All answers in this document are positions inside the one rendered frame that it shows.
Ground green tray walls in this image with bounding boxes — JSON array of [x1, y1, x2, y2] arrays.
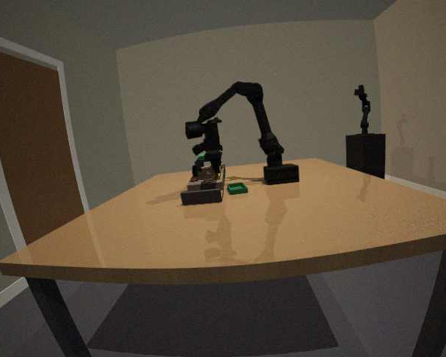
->
[[227, 182, 248, 195]]

